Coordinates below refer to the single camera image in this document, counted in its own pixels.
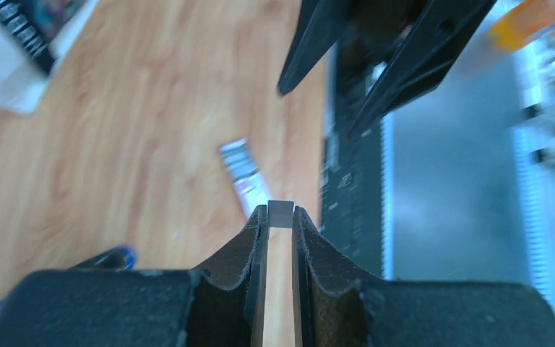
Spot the beige floral tote bag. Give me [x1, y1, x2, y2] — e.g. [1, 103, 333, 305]
[0, 1, 98, 115]

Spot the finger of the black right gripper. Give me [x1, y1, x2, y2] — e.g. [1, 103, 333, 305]
[348, 1, 495, 137]
[277, 0, 351, 96]

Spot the grey staple strip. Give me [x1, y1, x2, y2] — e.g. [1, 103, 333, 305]
[267, 200, 295, 228]

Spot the aluminium frame rail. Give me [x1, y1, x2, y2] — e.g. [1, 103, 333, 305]
[383, 35, 555, 311]

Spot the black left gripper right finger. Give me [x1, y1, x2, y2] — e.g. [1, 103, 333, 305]
[292, 206, 382, 346]

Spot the red white staple box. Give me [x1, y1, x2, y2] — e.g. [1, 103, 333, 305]
[219, 138, 272, 218]

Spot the blue stapler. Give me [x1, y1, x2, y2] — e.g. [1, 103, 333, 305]
[0, 245, 137, 308]

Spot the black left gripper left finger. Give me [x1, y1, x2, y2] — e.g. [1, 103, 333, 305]
[191, 205, 269, 346]

